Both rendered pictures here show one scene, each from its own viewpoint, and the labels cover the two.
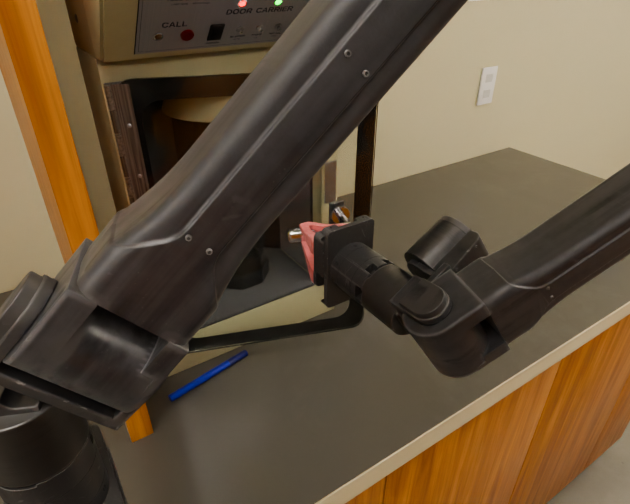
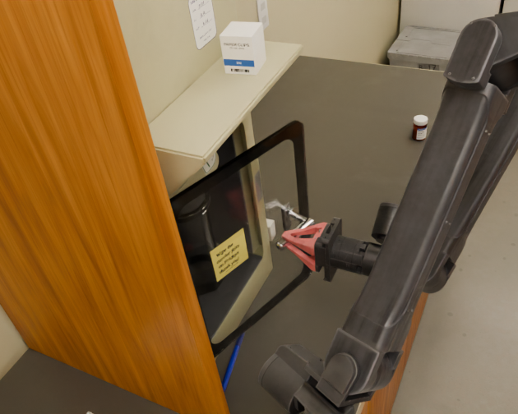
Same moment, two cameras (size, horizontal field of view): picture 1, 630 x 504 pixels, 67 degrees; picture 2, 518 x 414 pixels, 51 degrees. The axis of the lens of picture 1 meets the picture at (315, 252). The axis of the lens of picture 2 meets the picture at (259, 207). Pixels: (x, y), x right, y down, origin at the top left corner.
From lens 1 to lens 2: 0.53 m
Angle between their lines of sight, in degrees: 22
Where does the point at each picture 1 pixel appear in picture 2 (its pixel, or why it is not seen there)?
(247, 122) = (421, 260)
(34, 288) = (352, 360)
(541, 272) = (463, 225)
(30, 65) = (171, 240)
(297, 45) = (431, 227)
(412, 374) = (357, 289)
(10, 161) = not seen: outside the picture
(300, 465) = not seen: hidden behind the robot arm
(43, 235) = not seen: outside the picture
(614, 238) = (486, 194)
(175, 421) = (238, 403)
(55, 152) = (182, 280)
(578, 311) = not seen: hidden behind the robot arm
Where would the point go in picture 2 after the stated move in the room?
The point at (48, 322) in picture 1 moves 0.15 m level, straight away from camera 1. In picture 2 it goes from (373, 369) to (248, 331)
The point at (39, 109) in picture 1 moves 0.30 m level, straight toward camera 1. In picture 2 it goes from (175, 261) to (402, 345)
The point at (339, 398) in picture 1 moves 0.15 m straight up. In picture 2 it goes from (326, 329) to (324, 282)
